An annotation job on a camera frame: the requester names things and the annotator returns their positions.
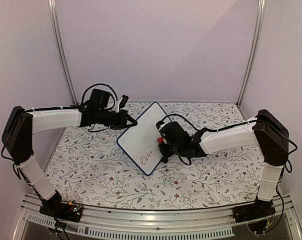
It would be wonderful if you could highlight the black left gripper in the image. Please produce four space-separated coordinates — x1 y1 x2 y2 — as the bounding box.
97 109 138 131

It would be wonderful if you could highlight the red whiteboard eraser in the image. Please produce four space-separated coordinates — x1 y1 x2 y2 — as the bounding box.
157 137 166 145

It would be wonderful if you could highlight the small whiteboard blue frame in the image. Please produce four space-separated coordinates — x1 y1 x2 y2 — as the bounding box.
116 102 166 176

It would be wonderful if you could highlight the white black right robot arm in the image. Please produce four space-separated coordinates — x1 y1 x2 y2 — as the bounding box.
155 109 290 218

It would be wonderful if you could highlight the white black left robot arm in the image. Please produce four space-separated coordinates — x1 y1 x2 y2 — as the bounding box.
1 86 138 217

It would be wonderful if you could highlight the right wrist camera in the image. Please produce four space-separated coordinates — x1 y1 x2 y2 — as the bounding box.
155 121 191 145

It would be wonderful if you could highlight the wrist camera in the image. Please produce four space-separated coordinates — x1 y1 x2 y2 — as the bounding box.
112 95 129 113
155 121 191 145

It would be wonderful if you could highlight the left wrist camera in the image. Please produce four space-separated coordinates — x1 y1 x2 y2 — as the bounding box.
112 95 129 113

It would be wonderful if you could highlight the front aluminium rail frame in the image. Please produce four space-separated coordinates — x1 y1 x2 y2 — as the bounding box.
12 193 302 240

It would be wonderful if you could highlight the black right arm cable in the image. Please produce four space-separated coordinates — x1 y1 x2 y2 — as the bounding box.
163 113 299 235

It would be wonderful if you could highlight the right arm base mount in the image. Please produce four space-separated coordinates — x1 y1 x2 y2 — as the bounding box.
232 198 276 223

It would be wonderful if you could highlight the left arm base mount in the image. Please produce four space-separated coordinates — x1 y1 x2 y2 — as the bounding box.
39 190 84 223

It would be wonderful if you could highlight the left rear aluminium post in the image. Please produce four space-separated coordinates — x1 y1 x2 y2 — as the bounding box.
47 0 78 105

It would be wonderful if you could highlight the aluminium post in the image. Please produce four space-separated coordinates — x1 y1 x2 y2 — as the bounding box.
236 0 266 108
47 0 78 105

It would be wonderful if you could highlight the right rear aluminium post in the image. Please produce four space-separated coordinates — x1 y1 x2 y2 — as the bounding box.
236 0 266 108

